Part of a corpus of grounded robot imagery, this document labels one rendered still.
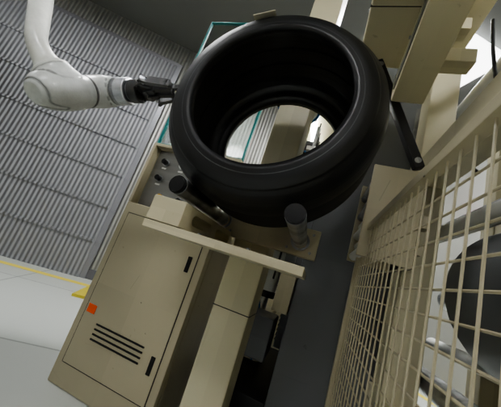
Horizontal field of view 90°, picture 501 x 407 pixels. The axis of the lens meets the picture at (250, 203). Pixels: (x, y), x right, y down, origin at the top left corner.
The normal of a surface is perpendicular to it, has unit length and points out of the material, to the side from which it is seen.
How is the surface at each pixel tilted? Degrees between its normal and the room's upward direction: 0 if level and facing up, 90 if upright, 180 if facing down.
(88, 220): 90
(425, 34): 162
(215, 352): 90
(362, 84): 88
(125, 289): 90
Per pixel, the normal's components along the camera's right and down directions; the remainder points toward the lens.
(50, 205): 0.26, -0.15
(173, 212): -0.22, -0.30
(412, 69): -0.36, 0.79
